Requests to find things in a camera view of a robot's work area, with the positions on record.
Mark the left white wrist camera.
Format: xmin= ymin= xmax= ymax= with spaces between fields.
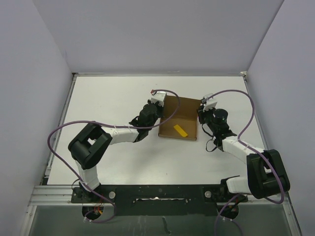
xmin=150 ymin=90 xmax=167 ymax=107

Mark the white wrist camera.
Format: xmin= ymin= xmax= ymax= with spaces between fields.
xmin=201 ymin=93 xmax=217 ymax=112
xmin=150 ymin=90 xmax=167 ymax=107

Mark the yellow rectangular block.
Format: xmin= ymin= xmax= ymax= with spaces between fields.
xmin=173 ymin=124 xmax=188 ymax=138

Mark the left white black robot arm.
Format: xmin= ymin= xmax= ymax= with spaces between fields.
xmin=68 ymin=98 xmax=164 ymax=202

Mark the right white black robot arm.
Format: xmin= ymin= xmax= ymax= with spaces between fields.
xmin=197 ymin=107 xmax=290 ymax=204

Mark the brown cardboard box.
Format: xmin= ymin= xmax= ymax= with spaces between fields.
xmin=158 ymin=95 xmax=200 ymax=141

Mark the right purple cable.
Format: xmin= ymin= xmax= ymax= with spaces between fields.
xmin=201 ymin=90 xmax=285 ymax=236

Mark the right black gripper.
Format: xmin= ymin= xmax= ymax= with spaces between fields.
xmin=197 ymin=104 xmax=217 ymax=134

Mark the purple cable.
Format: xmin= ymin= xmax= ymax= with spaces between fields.
xmin=201 ymin=90 xmax=285 ymax=236
xmin=47 ymin=88 xmax=181 ymax=223

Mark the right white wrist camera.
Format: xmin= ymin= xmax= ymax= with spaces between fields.
xmin=201 ymin=93 xmax=217 ymax=112

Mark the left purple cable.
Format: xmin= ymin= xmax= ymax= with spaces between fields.
xmin=47 ymin=88 xmax=181 ymax=223

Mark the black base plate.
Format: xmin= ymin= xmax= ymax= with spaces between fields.
xmin=71 ymin=183 xmax=243 ymax=220

